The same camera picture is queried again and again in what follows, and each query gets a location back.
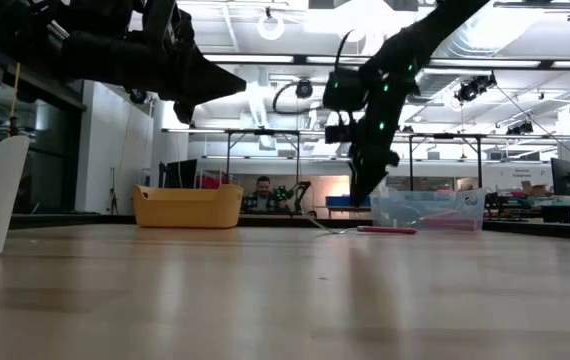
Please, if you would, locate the cardboard box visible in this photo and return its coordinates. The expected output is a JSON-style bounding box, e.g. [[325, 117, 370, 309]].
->
[[520, 180, 550, 198]]

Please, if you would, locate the black ceiling light fixture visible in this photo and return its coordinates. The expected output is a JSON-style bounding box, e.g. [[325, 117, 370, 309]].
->
[[507, 121, 535, 136]]

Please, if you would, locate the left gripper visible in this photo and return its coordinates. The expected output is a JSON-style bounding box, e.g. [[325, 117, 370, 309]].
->
[[144, 0, 247, 124]]

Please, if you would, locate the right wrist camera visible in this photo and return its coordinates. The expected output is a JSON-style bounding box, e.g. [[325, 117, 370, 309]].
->
[[323, 123, 355, 145]]

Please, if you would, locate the person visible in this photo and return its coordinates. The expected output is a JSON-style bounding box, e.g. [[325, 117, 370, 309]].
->
[[242, 175, 286, 215]]

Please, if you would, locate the blue storage bin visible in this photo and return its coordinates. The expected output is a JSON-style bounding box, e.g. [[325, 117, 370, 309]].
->
[[324, 195, 361, 209]]

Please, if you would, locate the black aluminium table frame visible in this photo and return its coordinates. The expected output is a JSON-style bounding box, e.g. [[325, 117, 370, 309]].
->
[[8, 212, 570, 242]]

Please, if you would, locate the red handled fork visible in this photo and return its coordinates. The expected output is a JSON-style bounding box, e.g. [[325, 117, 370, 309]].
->
[[407, 208, 461, 230], [308, 214, 419, 236]]

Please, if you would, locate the black metal frame stand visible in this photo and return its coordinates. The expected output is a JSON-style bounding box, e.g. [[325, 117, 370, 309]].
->
[[224, 128, 302, 194], [407, 132, 484, 190]]

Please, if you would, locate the clear plastic container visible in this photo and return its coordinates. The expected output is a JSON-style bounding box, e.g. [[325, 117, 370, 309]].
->
[[369, 187, 486, 234]]

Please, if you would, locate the white ring ceiling lamp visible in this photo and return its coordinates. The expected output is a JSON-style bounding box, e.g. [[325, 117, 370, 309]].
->
[[257, 13, 287, 42]]

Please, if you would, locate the black dome ceiling camera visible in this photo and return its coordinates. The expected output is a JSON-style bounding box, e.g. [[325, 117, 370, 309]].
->
[[294, 78, 315, 100]]

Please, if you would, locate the yellow plastic bin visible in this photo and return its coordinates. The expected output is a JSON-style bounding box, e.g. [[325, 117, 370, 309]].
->
[[132, 183, 245, 230]]

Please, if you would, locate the black tripod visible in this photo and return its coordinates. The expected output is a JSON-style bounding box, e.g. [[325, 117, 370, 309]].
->
[[106, 167, 120, 216]]

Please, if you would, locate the black ceiling spotlight cluster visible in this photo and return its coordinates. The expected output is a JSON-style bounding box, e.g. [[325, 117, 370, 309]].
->
[[454, 72, 498, 104]]

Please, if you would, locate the yellow cable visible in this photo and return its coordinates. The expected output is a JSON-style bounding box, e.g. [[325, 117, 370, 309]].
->
[[7, 62, 22, 145]]

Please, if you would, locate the red crate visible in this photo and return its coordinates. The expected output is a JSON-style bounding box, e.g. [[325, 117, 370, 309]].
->
[[198, 169, 234, 190]]

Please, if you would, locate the black computer monitor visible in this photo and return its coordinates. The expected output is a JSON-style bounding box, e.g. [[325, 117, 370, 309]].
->
[[550, 157, 570, 197], [158, 158, 199, 190]]

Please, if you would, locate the cluttered background workbench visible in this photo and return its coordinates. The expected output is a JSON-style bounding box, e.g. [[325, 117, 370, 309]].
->
[[484, 192, 570, 225]]

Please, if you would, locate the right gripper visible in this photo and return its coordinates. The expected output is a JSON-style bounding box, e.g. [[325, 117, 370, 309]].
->
[[349, 74, 419, 206]]

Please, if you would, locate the black right camera cable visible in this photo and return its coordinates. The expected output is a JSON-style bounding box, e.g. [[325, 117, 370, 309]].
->
[[270, 29, 356, 117]]

